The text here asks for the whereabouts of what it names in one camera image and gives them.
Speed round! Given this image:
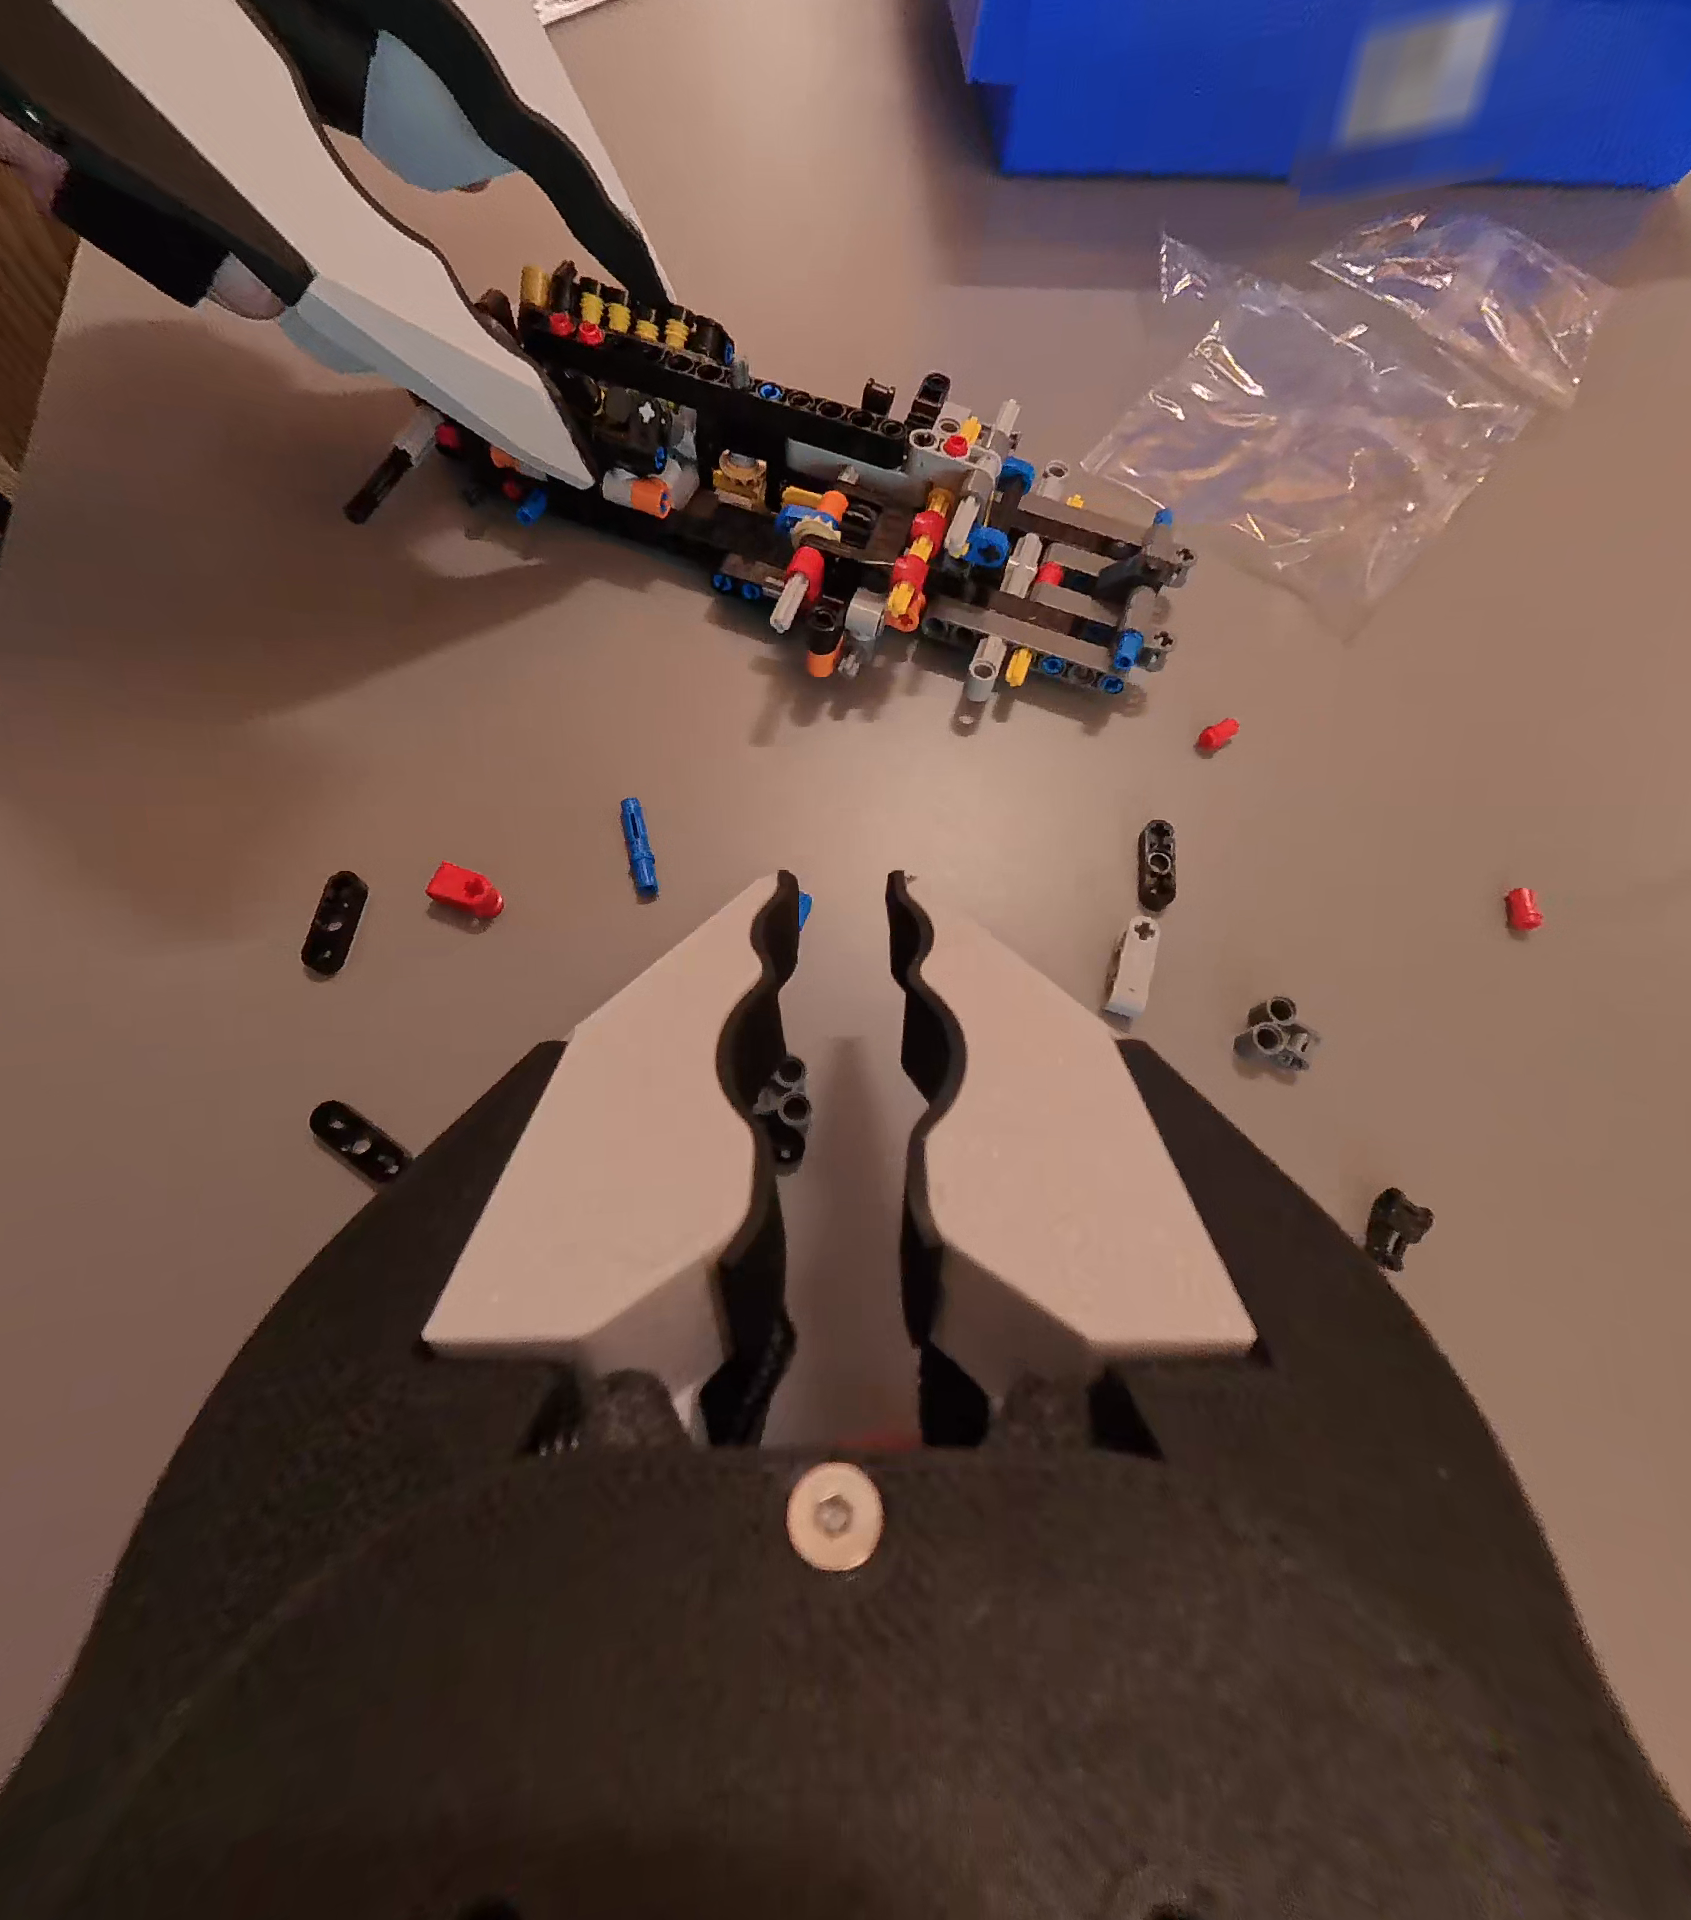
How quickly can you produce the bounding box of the black lego clip piece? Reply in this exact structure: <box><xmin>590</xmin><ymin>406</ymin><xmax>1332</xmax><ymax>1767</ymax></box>
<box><xmin>1364</xmin><ymin>1187</ymin><xmax>1438</xmax><ymax>1274</ymax></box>

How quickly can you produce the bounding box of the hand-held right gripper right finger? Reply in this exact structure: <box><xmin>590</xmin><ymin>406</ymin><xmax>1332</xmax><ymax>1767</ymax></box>
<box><xmin>884</xmin><ymin>867</ymin><xmax>1262</xmax><ymax>1454</ymax></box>

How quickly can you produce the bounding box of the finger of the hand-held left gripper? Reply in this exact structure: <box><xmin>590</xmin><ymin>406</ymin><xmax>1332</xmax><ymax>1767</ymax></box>
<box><xmin>246</xmin><ymin>0</ymin><xmax>680</xmax><ymax>313</ymax></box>
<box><xmin>50</xmin><ymin>0</ymin><xmax>602</xmax><ymax>493</ymax></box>

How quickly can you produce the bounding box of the blue storage box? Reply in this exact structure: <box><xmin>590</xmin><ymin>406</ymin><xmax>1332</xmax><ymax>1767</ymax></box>
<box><xmin>948</xmin><ymin>0</ymin><xmax>1691</xmax><ymax>198</ymax></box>

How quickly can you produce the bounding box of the multicoloured lego chassis assembly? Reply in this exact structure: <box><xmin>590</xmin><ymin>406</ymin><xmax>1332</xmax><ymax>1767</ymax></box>
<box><xmin>342</xmin><ymin>261</ymin><xmax>1202</xmax><ymax>741</ymax></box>

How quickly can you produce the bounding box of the black three-hole lego beam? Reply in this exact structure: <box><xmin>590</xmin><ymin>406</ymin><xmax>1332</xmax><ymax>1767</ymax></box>
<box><xmin>306</xmin><ymin>1099</ymin><xmax>414</xmax><ymax>1189</ymax></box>

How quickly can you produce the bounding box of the clear plastic bag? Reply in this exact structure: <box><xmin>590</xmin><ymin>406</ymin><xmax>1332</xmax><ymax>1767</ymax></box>
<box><xmin>1082</xmin><ymin>209</ymin><xmax>1616</xmax><ymax>637</ymax></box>

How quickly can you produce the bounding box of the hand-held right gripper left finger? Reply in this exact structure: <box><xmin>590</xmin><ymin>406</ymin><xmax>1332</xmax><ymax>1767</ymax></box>
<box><xmin>420</xmin><ymin>867</ymin><xmax>810</xmax><ymax>1453</ymax></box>

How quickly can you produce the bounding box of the light grey lego connector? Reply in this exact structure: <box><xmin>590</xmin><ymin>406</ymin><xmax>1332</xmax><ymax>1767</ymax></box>
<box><xmin>1102</xmin><ymin>912</ymin><xmax>1166</xmax><ymax>1024</ymax></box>

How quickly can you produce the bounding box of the dark grey lego connector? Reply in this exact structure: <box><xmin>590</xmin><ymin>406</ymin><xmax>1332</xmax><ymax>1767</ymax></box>
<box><xmin>750</xmin><ymin>1052</ymin><xmax>816</xmax><ymax>1171</ymax></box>
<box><xmin>1230</xmin><ymin>992</ymin><xmax>1324</xmax><ymax>1076</ymax></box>

